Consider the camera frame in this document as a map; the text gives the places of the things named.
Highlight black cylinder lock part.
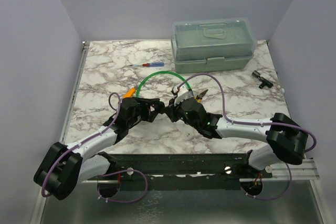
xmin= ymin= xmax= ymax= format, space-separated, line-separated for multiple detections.
xmin=252 ymin=70 xmax=274 ymax=89

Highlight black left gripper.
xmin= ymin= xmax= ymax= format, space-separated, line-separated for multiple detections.
xmin=128 ymin=98 xmax=161 ymax=127

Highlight aluminium side rail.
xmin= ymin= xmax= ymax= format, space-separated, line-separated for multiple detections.
xmin=59 ymin=41 xmax=90 ymax=144

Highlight orange utility knife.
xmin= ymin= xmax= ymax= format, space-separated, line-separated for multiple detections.
xmin=123 ymin=87 xmax=137 ymax=98

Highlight green cable lock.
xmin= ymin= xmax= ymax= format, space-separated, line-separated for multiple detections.
xmin=135 ymin=71 xmax=185 ymax=98

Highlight black metal base rail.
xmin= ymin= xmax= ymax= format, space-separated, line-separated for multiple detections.
xmin=94 ymin=152 xmax=272 ymax=191

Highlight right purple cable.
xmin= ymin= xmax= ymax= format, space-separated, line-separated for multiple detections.
xmin=177 ymin=73 xmax=317 ymax=201

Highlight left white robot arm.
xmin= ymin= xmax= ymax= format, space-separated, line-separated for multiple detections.
xmin=33 ymin=98 xmax=165 ymax=200

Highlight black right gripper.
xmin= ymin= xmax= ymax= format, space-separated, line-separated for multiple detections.
xmin=164 ymin=95 xmax=200 ymax=130

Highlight red blue screwdriver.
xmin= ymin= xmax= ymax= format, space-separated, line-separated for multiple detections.
xmin=129 ymin=62 xmax=164 ymax=67

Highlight yellow black needle-nose pliers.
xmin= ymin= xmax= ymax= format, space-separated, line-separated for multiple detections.
xmin=195 ymin=89 xmax=208 ymax=103

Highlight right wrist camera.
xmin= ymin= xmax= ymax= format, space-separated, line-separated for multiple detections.
xmin=172 ymin=85 xmax=191 ymax=105

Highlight green translucent tool box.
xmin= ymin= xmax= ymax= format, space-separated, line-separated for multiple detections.
xmin=171 ymin=18 xmax=257 ymax=73

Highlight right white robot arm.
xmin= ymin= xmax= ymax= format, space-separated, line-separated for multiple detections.
xmin=164 ymin=98 xmax=308 ymax=178

